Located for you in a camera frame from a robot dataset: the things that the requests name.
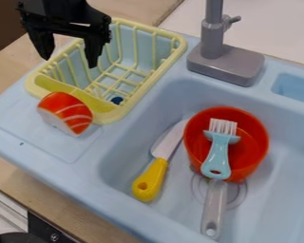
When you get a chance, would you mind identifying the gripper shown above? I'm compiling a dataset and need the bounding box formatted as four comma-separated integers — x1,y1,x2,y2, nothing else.
16,0,113,69

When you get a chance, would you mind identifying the yellow dish rack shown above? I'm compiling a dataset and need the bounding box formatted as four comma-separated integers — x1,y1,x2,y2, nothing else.
24,17,189,126

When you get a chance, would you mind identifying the toy salmon sushi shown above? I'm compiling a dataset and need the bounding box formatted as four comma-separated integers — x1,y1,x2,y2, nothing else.
36,91,94,138

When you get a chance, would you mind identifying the grey tap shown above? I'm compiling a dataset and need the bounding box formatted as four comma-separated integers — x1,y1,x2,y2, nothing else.
184,0,267,88

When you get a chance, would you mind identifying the light blue toy sink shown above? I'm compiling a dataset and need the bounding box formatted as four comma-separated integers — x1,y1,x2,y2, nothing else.
0,31,304,243

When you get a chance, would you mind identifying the light blue brush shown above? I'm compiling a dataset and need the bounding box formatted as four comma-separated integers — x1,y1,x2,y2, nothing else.
199,118,242,181

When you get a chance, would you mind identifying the orange bowl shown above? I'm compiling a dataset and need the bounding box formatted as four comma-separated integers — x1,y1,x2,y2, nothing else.
182,106,271,184

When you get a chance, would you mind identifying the yellow handled toy knife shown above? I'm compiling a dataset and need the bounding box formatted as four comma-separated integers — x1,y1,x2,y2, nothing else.
130,119,191,203

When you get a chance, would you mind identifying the grey tool handle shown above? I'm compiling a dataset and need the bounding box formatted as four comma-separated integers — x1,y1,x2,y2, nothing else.
199,178,230,239

